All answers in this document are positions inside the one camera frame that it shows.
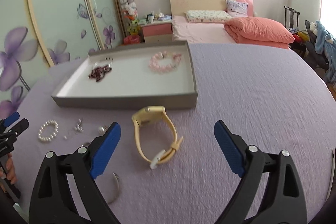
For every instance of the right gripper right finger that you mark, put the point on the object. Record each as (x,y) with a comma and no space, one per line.
(283,200)

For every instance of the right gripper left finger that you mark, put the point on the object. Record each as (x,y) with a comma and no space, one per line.
(51,199)

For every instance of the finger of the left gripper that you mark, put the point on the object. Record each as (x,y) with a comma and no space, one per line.
(10,119)
(15,131)

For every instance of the silver cuff bangle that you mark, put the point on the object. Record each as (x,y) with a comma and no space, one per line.
(116,190)

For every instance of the small pearl earring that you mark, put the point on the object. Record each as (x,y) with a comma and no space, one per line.
(101,130)

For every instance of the yellow wrist watch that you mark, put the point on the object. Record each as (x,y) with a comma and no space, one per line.
(156,137)

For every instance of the thin silver hoop bangle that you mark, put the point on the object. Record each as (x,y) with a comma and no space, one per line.
(106,61)

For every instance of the person left hand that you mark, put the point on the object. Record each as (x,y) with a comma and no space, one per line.
(11,175)

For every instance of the white smartphone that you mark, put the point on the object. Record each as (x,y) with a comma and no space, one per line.
(332,175)

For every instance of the purple table cloth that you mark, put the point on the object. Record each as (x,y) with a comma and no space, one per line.
(269,96)

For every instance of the sliding floral wardrobe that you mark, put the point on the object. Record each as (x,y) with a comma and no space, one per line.
(39,34)

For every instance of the grey office chair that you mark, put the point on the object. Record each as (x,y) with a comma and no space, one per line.
(314,59)

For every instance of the red lined waste bin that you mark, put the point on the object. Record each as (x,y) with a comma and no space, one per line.
(132,39)

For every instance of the grey cardboard tray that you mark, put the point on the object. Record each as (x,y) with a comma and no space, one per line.
(141,75)

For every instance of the folded coral duvet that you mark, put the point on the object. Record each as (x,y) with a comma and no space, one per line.
(259,31)

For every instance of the white mug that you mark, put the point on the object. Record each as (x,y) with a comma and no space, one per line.
(151,18)

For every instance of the plush toy display tube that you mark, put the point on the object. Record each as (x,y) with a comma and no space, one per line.
(129,15)

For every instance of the pink white nightstand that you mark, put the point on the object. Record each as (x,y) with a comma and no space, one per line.
(158,31)

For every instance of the dark wooden chair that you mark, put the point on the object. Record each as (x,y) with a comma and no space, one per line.
(291,18)

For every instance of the small purple pillow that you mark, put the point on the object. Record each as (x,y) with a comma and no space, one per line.
(237,9)

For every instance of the floral white pillow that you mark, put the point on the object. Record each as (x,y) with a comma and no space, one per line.
(207,16)

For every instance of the bed with pink sheet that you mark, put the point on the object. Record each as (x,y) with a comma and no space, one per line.
(202,32)

